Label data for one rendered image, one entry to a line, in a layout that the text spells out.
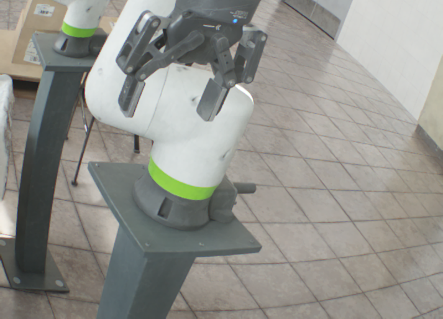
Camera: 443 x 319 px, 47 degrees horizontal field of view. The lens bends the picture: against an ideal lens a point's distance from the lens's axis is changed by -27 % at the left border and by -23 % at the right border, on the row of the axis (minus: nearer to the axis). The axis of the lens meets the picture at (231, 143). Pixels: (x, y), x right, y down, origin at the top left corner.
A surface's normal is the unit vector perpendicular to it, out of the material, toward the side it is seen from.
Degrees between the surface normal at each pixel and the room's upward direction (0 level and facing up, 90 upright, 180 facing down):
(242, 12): 90
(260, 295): 0
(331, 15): 90
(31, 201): 90
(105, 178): 0
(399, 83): 90
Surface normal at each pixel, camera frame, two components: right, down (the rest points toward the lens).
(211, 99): -0.77, -0.04
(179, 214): 0.29, 0.17
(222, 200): 0.57, 0.41
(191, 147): -0.18, 0.36
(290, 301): 0.37, -0.84
